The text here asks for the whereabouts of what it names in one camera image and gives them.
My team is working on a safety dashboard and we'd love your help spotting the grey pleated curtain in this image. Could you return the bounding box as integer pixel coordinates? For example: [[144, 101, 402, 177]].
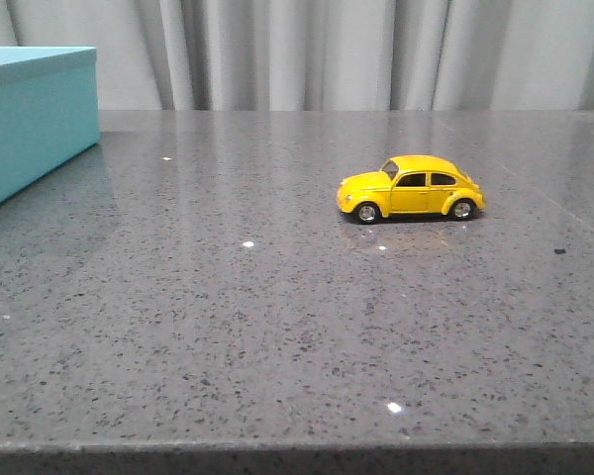
[[0, 0, 594, 111]]

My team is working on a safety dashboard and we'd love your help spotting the yellow toy beetle car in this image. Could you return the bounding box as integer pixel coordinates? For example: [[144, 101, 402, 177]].
[[337, 154, 486, 225]]

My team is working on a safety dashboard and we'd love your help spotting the turquoise blue box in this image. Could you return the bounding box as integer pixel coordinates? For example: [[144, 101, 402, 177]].
[[0, 47, 100, 203]]

